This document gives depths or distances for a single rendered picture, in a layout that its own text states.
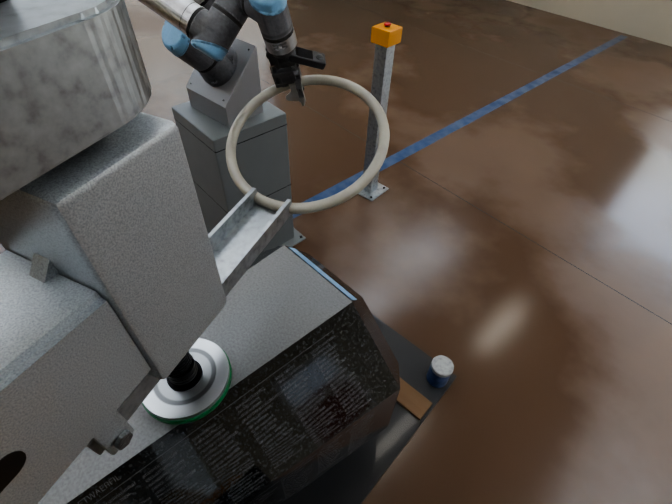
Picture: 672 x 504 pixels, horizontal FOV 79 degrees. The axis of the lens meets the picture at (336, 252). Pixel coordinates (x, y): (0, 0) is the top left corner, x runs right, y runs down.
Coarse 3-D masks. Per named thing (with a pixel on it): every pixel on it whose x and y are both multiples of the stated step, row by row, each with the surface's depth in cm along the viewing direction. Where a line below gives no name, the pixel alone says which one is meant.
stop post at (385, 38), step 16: (384, 32) 211; (400, 32) 216; (384, 48) 218; (384, 64) 223; (384, 80) 231; (384, 96) 239; (368, 128) 257; (368, 144) 264; (368, 160) 272; (368, 192) 289
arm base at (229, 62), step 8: (232, 48) 176; (232, 56) 174; (216, 64) 170; (224, 64) 172; (232, 64) 174; (200, 72) 173; (208, 72) 172; (216, 72) 172; (224, 72) 173; (232, 72) 175; (208, 80) 177; (216, 80) 176; (224, 80) 176
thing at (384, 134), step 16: (304, 80) 127; (320, 80) 126; (336, 80) 125; (256, 96) 127; (272, 96) 128; (368, 96) 121; (240, 112) 125; (384, 112) 118; (240, 128) 124; (384, 128) 115; (384, 144) 113; (240, 176) 116; (368, 176) 110; (352, 192) 109; (272, 208) 111; (304, 208) 109; (320, 208) 109
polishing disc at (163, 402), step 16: (192, 352) 104; (208, 352) 104; (208, 368) 101; (224, 368) 101; (160, 384) 98; (208, 384) 98; (224, 384) 99; (144, 400) 95; (160, 400) 95; (176, 400) 96; (192, 400) 96; (208, 400) 96; (160, 416) 93; (176, 416) 93; (192, 416) 94
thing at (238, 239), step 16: (256, 192) 113; (240, 208) 108; (256, 208) 113; (288, 208) 109; (224, 224) 103; (240, 224) 108; (256, 224) 109; (272, 224) 103; (224, 240) 104; (240, 240) 105; (256, 240) 99; (224, 256) 101; (240, 256) 95; (256, 256) 101; (224, 272) 97; (240, 272) 96; (224, 288) 91; (144, 384) 76; (128, 400) 73; (128, 416) 74; (128, 432) 70; (96, 448) 69
